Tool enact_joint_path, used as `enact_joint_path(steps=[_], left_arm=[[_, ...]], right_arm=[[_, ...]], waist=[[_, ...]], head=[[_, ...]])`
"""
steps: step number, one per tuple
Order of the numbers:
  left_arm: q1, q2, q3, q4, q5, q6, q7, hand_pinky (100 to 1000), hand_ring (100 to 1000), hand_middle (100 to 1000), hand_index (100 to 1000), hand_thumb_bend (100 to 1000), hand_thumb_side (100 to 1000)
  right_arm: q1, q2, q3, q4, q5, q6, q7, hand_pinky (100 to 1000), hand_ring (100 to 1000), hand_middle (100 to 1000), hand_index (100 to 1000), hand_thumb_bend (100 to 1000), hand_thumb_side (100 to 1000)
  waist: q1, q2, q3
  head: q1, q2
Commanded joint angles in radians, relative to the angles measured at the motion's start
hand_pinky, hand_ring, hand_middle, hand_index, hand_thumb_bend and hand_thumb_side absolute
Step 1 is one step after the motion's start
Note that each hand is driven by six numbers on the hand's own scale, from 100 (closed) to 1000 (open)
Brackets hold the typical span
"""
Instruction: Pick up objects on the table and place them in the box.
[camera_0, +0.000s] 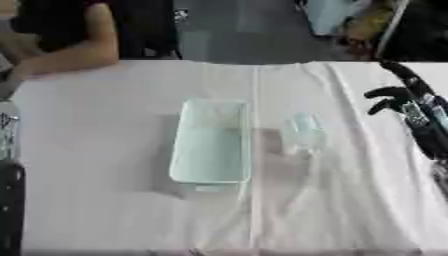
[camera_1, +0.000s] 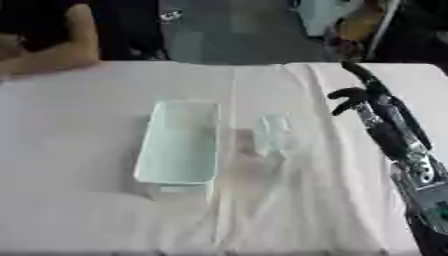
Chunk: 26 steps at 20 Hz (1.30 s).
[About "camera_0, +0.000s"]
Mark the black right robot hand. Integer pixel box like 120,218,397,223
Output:
362,59,448,162

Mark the pale green plastic box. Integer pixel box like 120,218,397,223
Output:
168,97,254,194

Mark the yellow and black bag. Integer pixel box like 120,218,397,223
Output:
334,0,405,56

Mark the black chair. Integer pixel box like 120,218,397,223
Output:
110,0,184,60

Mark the person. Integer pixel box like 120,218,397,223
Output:
0,0,121,83

